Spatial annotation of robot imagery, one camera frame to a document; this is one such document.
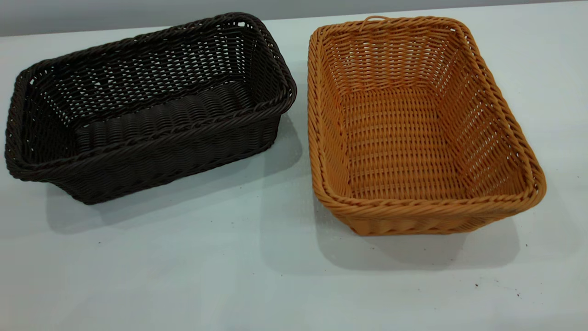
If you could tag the orange wicker basket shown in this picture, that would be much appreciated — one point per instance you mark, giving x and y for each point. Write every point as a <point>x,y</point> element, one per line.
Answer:
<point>399,147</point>

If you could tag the black wicker basket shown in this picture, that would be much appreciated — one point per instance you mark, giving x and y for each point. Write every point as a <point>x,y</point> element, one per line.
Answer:
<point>161,161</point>

